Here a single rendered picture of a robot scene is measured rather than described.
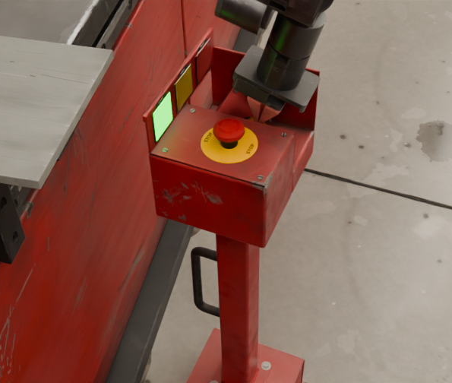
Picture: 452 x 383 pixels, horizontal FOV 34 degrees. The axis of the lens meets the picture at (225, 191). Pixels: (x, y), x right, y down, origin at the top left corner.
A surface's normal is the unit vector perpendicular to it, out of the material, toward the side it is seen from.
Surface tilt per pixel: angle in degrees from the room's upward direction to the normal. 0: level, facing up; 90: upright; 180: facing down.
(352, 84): 0
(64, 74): 0
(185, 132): 0
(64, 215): 90
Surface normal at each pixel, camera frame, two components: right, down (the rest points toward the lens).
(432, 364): -0.02, -0.69
